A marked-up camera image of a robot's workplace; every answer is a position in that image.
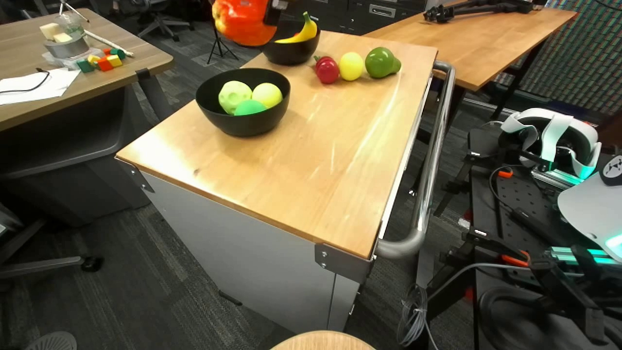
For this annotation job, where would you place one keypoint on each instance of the white paper sheets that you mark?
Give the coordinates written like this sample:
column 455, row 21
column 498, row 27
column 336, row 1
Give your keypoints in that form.
column 31, row 89

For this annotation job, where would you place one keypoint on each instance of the red toy radish green leaves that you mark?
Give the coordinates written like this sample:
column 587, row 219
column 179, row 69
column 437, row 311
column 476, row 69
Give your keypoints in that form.
column 327, row 69

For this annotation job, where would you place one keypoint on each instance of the yellow toy block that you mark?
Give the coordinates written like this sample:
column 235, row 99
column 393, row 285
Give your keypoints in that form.
column 115, row 62

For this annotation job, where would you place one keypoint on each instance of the green toy block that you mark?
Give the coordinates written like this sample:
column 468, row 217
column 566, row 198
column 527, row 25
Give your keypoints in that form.
column 84, row 66

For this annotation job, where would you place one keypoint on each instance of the wooden office desk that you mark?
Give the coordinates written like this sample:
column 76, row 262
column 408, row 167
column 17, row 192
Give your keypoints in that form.
column 19, row 40

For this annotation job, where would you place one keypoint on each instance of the white cart wooden top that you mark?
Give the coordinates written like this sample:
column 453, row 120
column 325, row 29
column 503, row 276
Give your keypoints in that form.
column 258, row 260

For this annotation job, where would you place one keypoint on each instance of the plain wooden table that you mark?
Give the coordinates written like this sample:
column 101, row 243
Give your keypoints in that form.
column 478, row 46

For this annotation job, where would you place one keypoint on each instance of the clear plastic container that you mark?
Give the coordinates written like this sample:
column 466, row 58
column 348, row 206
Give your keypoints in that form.
column 64, row 42

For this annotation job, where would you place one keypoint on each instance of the black equipment case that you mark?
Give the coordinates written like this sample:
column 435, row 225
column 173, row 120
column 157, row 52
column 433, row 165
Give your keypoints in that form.
column 389, row 13

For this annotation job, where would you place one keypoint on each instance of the white curved device housing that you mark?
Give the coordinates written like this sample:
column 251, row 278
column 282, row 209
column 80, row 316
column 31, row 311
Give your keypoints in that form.
column 593, row 211

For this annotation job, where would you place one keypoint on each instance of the light green toy cabbage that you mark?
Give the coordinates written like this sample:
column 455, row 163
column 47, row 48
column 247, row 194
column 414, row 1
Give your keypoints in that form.
column 233, row 97

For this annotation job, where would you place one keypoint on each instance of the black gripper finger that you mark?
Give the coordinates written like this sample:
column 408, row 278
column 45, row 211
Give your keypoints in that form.
column 278, row 17

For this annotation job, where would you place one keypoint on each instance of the round wooden stool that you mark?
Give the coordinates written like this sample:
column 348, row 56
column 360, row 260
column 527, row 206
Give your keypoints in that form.
column 323, row 342

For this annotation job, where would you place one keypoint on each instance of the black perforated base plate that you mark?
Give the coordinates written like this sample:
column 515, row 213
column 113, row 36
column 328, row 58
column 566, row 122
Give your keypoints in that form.
column 536, row 208

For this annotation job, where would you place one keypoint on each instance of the red toy block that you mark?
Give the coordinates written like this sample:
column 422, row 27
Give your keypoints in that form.
column 103, row 66

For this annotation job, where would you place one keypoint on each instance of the thin white rod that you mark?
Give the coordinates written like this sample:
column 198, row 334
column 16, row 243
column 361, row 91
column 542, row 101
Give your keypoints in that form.
column 107, row 44

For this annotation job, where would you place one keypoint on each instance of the white VR headset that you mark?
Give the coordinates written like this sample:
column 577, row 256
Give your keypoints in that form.
column 550, row 130

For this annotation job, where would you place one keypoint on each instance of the dark ribbed panel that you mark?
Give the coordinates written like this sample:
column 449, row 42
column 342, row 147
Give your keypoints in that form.
column 575, row 60

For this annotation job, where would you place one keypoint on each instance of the green toy ball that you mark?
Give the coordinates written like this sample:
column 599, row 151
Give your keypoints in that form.
column 249, row 108

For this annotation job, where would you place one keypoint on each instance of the black office chair base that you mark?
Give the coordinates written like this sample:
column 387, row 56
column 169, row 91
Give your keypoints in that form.
column 50, row 266

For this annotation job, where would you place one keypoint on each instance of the green toy pear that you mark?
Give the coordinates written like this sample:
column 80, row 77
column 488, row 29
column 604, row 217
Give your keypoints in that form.
column 381, row 64

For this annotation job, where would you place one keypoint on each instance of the black tripod device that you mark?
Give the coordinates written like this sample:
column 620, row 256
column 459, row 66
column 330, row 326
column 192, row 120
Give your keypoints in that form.
column 453, row 11

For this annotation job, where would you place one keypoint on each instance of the yellow toy lemon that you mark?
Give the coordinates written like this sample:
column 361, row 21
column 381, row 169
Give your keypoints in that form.
column 352, row 68
column 266, row 95

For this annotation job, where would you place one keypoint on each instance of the black bowl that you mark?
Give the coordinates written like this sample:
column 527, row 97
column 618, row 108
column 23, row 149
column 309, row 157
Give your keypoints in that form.
column 292, row 56
column 243, row 128

